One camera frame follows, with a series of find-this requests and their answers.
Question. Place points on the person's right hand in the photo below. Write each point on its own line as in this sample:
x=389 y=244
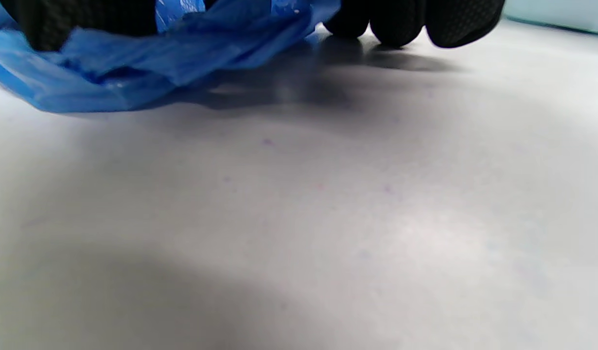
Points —
x=449 y=19

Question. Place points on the light blue plastic basket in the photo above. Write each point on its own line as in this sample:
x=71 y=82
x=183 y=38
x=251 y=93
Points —
x=561 y=12

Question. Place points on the blue plastic bag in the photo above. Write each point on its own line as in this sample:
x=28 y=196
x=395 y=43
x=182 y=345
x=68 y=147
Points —
x=133 y=73

